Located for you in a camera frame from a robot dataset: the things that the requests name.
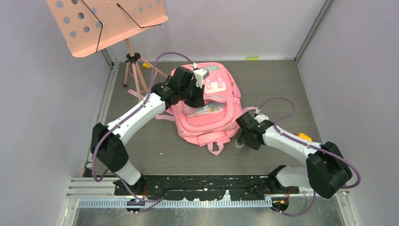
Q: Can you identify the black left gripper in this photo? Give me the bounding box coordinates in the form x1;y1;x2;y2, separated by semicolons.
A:
179;80;204;108

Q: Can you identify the clear tape roll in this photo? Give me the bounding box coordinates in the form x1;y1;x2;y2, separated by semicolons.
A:
235;141;244;149

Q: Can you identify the blue correction tape pack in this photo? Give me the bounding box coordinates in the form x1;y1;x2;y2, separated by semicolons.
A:
183;101;225;117

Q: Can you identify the pink student backpack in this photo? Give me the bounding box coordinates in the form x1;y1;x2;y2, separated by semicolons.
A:
156;62;253;155

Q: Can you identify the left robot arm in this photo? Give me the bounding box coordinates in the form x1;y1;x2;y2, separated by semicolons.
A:
91;66;209;195

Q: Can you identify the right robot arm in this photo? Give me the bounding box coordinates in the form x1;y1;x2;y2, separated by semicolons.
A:
236;113;353;199

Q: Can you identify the colourful toy train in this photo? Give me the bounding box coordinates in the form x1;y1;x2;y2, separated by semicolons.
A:
297;133;312;141

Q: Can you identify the green tape strip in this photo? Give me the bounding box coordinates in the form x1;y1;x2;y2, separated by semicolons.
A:
246;57;259;61

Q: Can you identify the pink music stand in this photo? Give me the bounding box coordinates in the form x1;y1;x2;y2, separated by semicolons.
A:
46;0;169;102

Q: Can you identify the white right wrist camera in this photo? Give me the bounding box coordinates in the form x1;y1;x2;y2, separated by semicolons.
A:
254;109;269;123

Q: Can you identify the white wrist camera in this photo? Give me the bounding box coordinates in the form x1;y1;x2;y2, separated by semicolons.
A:
191;63;209;88
254;109;269;123

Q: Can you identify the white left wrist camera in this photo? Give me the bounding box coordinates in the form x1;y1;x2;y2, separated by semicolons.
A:
191;63;209;88

